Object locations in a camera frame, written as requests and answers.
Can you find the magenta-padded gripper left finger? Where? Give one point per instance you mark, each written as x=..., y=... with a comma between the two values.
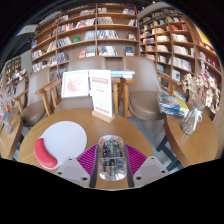
x=85, y=159

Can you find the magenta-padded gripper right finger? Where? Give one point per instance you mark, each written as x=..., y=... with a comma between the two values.
x=136, y=159

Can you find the transparent computer mouse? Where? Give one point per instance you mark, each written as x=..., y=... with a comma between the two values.
x=112, y=156

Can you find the white mouse pad red wrist rest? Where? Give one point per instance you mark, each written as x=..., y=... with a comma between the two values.
x=65, y=140

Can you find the brown armchair with wooden arms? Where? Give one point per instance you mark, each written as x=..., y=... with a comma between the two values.
x=35, y=110
x=86, y=63
x=143, y=103

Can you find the round wooden side table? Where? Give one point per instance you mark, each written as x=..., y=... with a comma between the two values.
x=193, y=146
x=10, y=143

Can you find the stack of colourful books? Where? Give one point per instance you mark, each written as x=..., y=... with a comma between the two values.
x=171, y=105

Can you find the glass vase with dried flowers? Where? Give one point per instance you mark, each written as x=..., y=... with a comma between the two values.
x=191, y=121
x=7, y=125

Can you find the white sign on wooden base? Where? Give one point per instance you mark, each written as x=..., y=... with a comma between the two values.
x=101, y=91

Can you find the white framed picture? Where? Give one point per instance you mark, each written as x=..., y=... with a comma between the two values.
x=75, y=84

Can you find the distant wooden bookshelf unit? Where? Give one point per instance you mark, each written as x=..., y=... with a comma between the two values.
x=13, y=71

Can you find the tall wooden bookshelf unit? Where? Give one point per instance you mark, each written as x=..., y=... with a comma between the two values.
x=173, y=43

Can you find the wide wooden bookshelf unit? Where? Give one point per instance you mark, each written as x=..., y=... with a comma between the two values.
x=96, y=33

